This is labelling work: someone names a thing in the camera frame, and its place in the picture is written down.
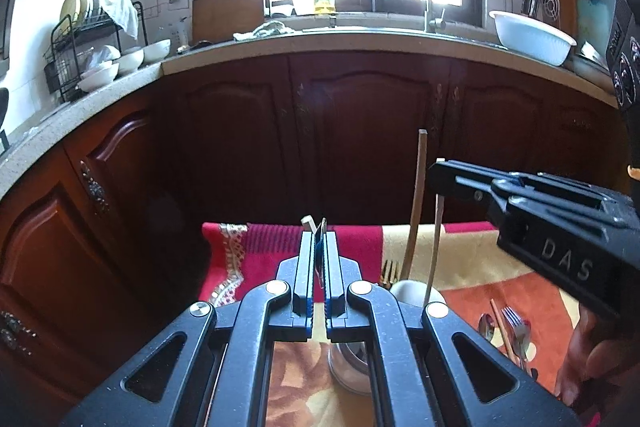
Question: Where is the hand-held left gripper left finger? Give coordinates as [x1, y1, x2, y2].
[59, 230, 318, 427]

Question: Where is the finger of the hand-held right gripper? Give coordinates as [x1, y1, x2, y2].
[426, 159, 512, 222]
[491, 172, 627, 229]

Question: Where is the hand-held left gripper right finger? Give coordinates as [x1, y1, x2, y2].
[324, 231, 583, 427]

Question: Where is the white ceramic spoon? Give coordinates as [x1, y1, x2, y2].
[389, 279, 447, 309]

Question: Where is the steel canister with printed band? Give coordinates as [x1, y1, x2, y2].
[327, 341, 372, 397]

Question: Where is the person's right hand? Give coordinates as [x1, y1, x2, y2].
[554, 304, 640, 410]

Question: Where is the printed blanket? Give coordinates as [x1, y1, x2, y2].
[199, 221, 587, 427]

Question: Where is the steel fork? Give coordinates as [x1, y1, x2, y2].
[501, 305, 534, 374]

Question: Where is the steel spoon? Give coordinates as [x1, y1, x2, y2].
[478, 312, 497, 342]

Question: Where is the metal bowl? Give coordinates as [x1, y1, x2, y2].
[575, 40, 610, 68]

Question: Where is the white plastic basin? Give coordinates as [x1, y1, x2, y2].
[488, 10, 578, 67]

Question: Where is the wooden kitchen cabinet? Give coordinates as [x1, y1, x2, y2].
[0, 51, 632, 413]

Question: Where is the stone kitchen countertop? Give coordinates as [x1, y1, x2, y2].
[0, 28, 622, 204]

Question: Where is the crumpled rag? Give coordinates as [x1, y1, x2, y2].
[233, 20, 297, 42]

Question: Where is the white bowl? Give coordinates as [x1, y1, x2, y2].
[118, 47, 146, 76]
[143, 39, 172, 60]
[76, 61, 121, 94]

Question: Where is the wooden cutting board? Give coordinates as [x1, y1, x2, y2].
[191, 0, 267, 44]

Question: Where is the white cloth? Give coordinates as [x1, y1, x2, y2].
[94, 0, 141, 41]

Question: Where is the row of plates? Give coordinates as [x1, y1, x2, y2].
[59, 0, 104, 26]

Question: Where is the ornate metal cabinet handle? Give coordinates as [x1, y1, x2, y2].
[0, 308, 37, 359]
[79, 160, 112, 215]

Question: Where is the black wire dish rack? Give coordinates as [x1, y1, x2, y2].
[43, 1, 149, 104]

